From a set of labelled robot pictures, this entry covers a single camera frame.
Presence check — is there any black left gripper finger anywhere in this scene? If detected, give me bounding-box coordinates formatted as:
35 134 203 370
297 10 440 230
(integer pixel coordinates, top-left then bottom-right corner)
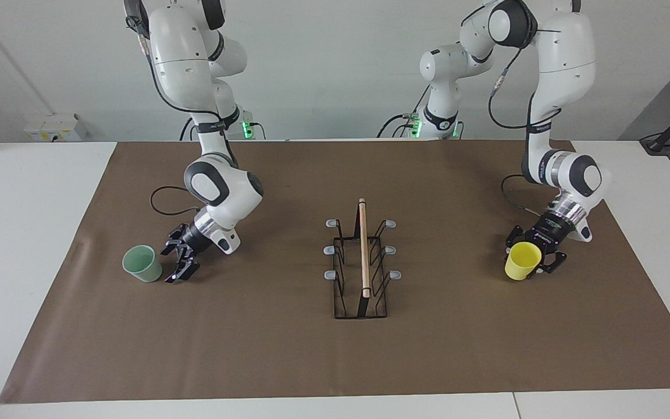
536 250 568 275
505 226 528 257

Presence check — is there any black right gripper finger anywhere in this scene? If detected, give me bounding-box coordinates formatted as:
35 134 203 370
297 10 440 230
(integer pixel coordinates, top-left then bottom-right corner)
165 255 201 285
161 223 190 256

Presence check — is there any yellow plastic cup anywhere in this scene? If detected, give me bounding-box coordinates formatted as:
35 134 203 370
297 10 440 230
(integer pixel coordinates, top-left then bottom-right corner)
505 242 543 281

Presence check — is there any pale green plastic cup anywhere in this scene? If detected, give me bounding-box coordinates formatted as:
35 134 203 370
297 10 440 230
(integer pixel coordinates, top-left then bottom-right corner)
122 245 163 283

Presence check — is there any brown paper table mat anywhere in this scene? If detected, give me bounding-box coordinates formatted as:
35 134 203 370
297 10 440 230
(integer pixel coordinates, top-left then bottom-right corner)
0 140 670 404

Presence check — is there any white electrical box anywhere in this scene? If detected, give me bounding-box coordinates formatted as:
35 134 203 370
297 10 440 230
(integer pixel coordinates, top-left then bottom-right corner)
24 113 88 142

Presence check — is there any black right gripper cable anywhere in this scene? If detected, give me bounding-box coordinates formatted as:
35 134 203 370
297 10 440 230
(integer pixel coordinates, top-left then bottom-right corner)
124 0 222 218

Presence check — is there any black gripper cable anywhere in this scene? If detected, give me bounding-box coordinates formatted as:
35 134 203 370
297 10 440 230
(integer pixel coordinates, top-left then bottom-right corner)
124 0 222 218
488 23 562 219

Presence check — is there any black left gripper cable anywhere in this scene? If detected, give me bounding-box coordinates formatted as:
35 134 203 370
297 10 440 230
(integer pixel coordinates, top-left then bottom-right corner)
488 23 562 219

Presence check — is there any black wire cup rack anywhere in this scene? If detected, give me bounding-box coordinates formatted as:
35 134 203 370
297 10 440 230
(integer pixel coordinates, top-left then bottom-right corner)
325 198 402 319

